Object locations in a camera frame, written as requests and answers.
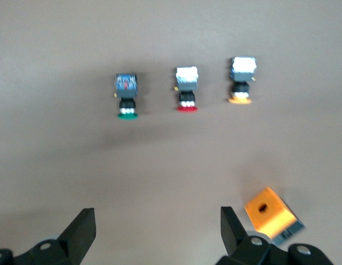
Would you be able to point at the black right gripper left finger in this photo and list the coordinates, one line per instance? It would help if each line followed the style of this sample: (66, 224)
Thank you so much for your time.
(76, 237)

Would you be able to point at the yellow mushroom push button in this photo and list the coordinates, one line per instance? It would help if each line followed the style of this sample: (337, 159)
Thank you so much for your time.
(242, 71)

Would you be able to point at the orange and black button box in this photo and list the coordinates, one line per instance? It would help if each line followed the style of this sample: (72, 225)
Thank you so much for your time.
(267, 212)

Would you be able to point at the red mushroom push button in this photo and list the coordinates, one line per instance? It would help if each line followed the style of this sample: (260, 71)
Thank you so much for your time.
(186, 82)

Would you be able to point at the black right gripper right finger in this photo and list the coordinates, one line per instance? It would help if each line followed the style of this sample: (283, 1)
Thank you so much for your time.
(232, 234)

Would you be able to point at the brown table cover sheet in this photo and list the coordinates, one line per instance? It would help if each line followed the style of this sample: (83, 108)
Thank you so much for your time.
(76, 151)

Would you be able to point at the green mushroom push button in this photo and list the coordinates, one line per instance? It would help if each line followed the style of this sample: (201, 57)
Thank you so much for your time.
(126, 88)

